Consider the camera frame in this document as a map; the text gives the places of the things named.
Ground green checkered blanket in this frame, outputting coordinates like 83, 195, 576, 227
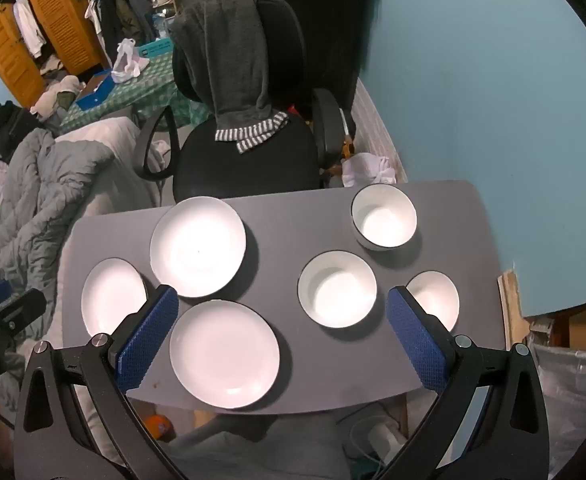
59, 55, 211, 133

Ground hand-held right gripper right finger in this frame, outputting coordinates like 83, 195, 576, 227
386, 285, 551, 480

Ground grey quilted comforter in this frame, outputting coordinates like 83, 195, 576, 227
0, 127, 116, 286

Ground white plastic bag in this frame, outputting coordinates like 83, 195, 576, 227
341, 152, 398, 188
110, 38, 150, 83

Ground wooden louvred wardrobe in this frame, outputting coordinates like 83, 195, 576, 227
0, 0, 108, 108

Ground white hanging shirt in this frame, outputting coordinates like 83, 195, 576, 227
13, 0, 48, 60

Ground black hanging clothes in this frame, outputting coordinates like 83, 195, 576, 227
235, 0, 389, 111

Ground orange ball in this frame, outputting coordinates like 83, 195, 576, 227
144, 414, 176, 441

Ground wooden plank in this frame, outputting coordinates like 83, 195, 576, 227
497, 270, 530, 351

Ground black office chair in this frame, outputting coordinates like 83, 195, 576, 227
134, 0, 357, 206

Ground grey hoodie striped cuffs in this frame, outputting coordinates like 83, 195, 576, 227
169, 0, 290, 155

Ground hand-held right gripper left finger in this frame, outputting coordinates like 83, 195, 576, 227
13, 284, 189, 480

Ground white duvet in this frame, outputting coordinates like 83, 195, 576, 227
53, 116, 166, 221

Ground clothes rack with jackets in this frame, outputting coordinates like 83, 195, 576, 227
84, 0, 161, 63

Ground white plate black rim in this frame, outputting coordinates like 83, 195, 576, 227
81, 258, 149, 338
169, 300, 281, 409
149, 196, 247, 298

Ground clear plastic bag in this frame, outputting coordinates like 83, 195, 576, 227
528, 330, 586, 478

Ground cardboard box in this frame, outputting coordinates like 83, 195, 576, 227
523, 296, 586, 353

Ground beige clothes pile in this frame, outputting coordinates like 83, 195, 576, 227
30, 75, 86, 121

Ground blue flat box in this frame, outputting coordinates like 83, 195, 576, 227
76, 72, 118, 111

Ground white bowl black rim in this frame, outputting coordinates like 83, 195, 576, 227
404, 270, 460, 333
351, 184, 418, 252
297, 250, 378, 330

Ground black clothes pile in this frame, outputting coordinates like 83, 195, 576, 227
0, 101, 38, 163

